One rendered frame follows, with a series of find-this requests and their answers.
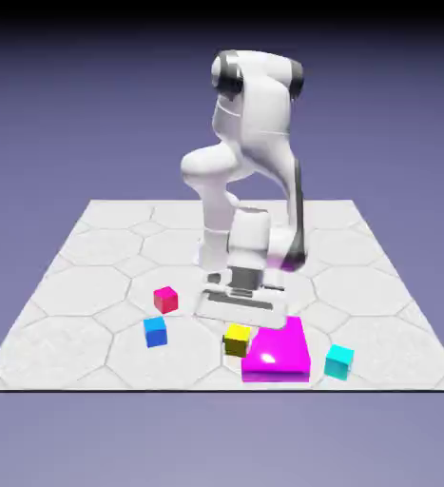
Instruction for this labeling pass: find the small yellow cube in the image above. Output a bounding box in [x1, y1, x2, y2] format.
[222, 323, 252, 359]

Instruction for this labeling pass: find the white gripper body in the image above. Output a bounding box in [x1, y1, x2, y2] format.
[193, 288, 288, 331]

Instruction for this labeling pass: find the small blue cube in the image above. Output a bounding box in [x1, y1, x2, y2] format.
[143, 315, 168, 349]

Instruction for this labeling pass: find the large magenta box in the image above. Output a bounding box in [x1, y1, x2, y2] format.
[241, 315, 312, 383]

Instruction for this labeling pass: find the small cyan cube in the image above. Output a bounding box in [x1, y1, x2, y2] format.
[323, 343, 356, 381]

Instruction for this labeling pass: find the small red cube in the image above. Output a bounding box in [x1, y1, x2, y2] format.
[153, 285, 180, 315]

